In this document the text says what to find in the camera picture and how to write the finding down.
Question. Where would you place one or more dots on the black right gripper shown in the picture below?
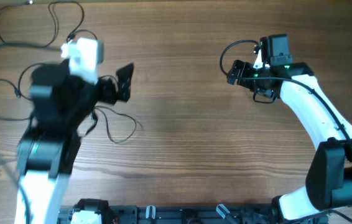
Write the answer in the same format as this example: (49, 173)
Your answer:
(246, 68)

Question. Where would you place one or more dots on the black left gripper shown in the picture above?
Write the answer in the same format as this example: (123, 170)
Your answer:
(123, 92)

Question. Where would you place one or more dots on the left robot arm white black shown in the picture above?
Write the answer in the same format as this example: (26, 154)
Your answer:
(48, 148)

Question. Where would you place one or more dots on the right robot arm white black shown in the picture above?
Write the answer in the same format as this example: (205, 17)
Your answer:
(275, 76)

